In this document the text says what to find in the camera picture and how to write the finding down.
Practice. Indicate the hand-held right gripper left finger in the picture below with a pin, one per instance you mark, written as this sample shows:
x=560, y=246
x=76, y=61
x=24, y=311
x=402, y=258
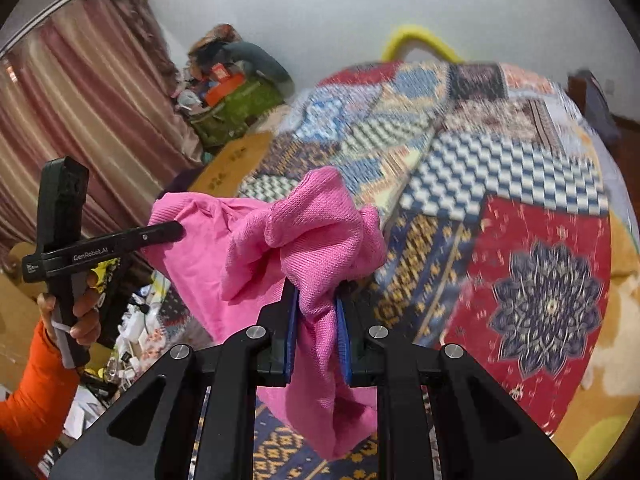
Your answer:
x=292, y=330

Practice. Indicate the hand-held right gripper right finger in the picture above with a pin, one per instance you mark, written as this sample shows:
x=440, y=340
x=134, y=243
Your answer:
x=342, y=340

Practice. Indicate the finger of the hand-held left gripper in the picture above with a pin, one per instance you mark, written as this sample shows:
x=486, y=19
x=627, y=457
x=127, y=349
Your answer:
x=150, y=235

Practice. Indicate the pink knit sweater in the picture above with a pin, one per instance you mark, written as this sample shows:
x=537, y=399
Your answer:
x=310, y=230

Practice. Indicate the person's left hand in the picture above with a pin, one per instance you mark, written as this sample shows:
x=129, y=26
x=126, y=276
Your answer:
x=87, y=315

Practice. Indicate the pile of white clutter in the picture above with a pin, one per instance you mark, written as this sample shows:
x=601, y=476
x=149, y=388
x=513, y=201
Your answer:
x=135, y=320

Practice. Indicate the striped pink curtain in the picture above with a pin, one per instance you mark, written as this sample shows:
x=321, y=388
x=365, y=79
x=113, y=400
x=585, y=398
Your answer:
x=100, y=85

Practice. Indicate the green bag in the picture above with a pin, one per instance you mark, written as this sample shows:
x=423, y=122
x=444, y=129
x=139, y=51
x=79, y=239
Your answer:
x=235, y=110

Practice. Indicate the orange box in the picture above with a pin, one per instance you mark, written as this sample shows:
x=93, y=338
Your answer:
x=222, y=91

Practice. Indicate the brown patterned cloth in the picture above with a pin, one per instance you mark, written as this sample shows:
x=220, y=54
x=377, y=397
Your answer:
x=215, y=40

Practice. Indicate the patchwork printed blanket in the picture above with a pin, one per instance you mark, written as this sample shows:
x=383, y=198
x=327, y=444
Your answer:
x=500, y=170

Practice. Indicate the yellow curved tube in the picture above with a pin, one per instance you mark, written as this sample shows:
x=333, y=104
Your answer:
x=400, y=35

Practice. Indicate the dark blue cloth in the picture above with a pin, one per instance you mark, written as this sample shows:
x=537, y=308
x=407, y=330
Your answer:
x=595, y=105

